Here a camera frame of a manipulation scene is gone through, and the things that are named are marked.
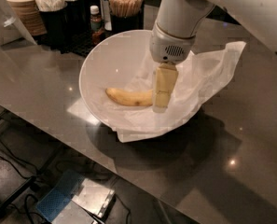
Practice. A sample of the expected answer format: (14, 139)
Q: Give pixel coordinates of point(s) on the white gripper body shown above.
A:
(168, 48)

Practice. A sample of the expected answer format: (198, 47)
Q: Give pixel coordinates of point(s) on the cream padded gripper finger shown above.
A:
(164, 79)

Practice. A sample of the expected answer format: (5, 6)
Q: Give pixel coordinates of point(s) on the yellow banana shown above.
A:
(129, 98)

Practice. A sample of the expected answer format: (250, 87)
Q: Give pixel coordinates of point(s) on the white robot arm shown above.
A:
(176, 26)

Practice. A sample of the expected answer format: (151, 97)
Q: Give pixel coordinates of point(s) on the white bowl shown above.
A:
(123, 61)

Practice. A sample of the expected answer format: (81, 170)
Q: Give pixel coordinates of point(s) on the white paper sheet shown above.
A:
(211, 72)

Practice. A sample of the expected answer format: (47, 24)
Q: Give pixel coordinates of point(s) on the black cup of wooden stirrers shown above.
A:
(125, 14)

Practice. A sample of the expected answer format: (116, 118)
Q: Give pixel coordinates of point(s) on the small brown sauce bottle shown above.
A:
(96, 25)

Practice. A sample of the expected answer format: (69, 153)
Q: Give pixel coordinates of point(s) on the black condiment organizer tray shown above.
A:
(79, 40)

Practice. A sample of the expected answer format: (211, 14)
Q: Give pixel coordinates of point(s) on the black cup of white packets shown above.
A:
(54, 16)

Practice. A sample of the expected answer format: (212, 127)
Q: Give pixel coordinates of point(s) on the stack of brown paper cups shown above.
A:
(29, 15)

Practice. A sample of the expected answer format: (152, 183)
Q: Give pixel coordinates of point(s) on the silver metal box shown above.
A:
(88, 203)

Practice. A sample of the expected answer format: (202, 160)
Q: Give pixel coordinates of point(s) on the white napkin dispenser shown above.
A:
(11, 27)

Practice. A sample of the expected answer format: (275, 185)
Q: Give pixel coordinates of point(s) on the blue perforated box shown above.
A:
(57, 198)

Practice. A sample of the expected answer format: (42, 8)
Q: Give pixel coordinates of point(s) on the black table frame bar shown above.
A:
(16, 193)

